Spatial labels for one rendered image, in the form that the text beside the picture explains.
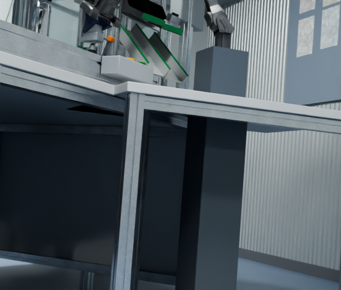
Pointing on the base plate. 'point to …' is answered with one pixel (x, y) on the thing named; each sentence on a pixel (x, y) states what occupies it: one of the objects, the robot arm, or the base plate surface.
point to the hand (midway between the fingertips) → (93, 26)
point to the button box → (126, 69)
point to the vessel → (41, 18)
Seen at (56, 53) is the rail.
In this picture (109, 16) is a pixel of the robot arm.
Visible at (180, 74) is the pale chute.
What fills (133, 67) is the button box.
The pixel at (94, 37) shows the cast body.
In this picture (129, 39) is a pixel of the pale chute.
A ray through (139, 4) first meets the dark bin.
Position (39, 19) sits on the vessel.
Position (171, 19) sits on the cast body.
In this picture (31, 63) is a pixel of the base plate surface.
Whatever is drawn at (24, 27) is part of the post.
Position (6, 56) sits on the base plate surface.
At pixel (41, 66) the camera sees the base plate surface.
